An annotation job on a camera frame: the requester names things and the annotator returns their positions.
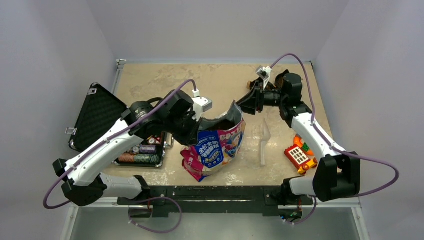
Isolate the aluminium corner rail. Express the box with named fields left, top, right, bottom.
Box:
left=111, top=59, right=127, bottom=95

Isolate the black cat bowl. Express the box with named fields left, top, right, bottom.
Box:
left=251, top=78, right=264, bottom=93
left=274, top=69, right=291, bottom=90

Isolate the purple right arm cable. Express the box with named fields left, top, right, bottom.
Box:
left=268, top=53, right=400, bottom=199

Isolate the aluminium front rail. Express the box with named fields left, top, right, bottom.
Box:
left=62, top=180, right=360, bottom=224

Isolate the black cat bowl right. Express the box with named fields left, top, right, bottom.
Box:
left=274, top=69, right=291, bottom=90

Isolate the pink pet food bag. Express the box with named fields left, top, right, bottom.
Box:
left=180, top=101, right=246, bottom=182

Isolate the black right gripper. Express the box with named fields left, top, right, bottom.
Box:
left=234, top=80, right=287, bottom=115

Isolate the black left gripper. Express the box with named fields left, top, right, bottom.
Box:
left=163, top=110, right=202, bottom=147

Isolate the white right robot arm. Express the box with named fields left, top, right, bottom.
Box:
left=237, top=71, right=361, bottom=204

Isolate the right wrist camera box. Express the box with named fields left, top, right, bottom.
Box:
left=255, top=66, right=272, bottom=89

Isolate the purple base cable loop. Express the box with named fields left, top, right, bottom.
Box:
left=128, top=197, right=183, bottom=234

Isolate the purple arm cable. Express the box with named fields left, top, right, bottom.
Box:
left=43, top=78, right=200, bottom=210
left=268, top=53, right=400, bottom=199

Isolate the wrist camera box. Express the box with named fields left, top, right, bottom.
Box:
left=255, top=66, right=272, bottom=89
left=191, top=89, right=213, bottom=122

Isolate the red toy brick bus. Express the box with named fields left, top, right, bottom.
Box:
left=284, top=145, right=318, bottom=176

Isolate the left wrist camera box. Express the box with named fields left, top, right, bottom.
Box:
left=191, top=89, right=213, bottom=122

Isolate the black cat bowl left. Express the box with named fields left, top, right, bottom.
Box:
left=251, top=78, right=264, bottom=93

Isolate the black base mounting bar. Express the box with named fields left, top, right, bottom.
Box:
left=117, top=185, right=313, bottom=218

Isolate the black poker chip case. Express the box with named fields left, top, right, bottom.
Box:
left=66, top=82, right=168, bottom=168

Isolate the clear plastic scoop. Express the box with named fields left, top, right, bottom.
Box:
left=258, top=118, right=272, bottom=168

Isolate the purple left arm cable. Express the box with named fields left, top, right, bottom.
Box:
left=43, top=78, right=200, bottom=210

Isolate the orange curved toy piece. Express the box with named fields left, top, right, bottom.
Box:
left=293, top=134, right=314, bottom=156

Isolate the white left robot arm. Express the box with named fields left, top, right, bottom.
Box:
left=53, top=90, right=212, bottom=207

